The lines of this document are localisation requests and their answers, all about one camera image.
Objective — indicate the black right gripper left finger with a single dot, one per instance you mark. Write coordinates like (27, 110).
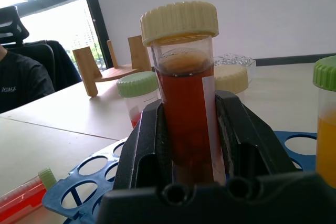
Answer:
(147, 140)

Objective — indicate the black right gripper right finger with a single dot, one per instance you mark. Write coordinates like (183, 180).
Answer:
(244, 132)

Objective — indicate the brown liquid tube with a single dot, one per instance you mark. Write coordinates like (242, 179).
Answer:
(187, 95)

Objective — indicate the test tube with cream cap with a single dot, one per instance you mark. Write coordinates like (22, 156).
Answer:
(232, 78)

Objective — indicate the blue test tube rack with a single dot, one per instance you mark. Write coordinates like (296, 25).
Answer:
(86, 176)

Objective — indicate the wooden rack with pegs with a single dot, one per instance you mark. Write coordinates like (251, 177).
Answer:
(115, 66)

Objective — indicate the red liquid tube, green cap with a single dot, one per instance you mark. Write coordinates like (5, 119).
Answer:
(140, 91)
(22, 197)

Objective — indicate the clear plastic tray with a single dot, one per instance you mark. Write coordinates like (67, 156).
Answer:
(236, 62)

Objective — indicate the orange liquid tube, green cap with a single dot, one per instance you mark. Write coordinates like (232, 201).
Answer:
(326, 119)

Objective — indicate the person in black shirt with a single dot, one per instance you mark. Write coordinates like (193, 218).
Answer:
(21, 79)

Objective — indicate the black office chair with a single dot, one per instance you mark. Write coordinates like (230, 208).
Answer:
(39, 51)

